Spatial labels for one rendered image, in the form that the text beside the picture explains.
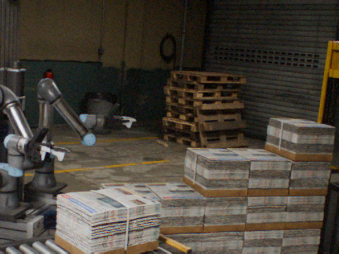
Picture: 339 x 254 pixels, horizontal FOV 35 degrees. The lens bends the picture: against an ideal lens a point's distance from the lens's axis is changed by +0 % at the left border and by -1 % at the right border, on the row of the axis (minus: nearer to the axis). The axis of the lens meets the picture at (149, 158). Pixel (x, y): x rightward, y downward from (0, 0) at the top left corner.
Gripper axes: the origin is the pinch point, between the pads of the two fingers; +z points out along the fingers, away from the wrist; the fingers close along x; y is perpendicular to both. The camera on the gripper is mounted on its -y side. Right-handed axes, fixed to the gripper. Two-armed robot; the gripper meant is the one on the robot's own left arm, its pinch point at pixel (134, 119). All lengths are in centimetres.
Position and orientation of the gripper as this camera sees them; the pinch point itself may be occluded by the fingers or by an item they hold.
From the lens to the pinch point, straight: 350.9
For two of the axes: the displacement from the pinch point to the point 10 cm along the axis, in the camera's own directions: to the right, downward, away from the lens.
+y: -1.1, 9.4, 3.3
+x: 1.9, 3.5, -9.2
